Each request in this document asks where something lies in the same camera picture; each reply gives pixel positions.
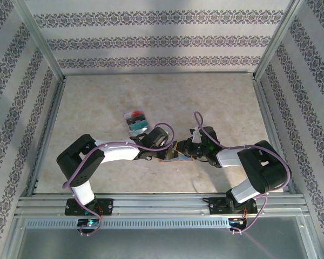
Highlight teal card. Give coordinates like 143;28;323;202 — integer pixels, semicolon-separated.
129;121;151;134

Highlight black card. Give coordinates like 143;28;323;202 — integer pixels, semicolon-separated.
126;115;148;125

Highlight white card with red circle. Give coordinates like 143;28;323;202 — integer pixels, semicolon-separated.
125;107;145;119

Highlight clear packet of colourful items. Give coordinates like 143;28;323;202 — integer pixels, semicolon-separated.
123;106;152;137

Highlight controller board with lights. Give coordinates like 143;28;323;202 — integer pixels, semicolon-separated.
228;217;247;228
77;218;102;229

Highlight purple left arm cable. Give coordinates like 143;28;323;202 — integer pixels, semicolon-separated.
62;122;177;237

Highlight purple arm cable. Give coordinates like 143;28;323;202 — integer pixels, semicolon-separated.
62;122;177;237
193;111;292;236

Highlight aluminium mounting rail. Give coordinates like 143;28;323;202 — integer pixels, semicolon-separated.
15;192;310;218

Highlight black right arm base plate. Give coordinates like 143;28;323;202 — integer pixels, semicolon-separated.
208;196;258;216

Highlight aluminium table edge rail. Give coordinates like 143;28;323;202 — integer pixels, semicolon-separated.
251;77;298;195
61;70;257;77
25;77;68;197

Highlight slotted grey cable duct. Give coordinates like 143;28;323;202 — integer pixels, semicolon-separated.
25;217;231;230

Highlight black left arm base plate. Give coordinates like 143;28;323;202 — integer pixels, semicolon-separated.
64;197;114;216

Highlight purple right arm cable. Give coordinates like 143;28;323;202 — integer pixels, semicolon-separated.
193;111;292;236

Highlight short aluminium frame post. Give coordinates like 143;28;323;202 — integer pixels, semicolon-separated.
296;215;324;259
0;215;26;259

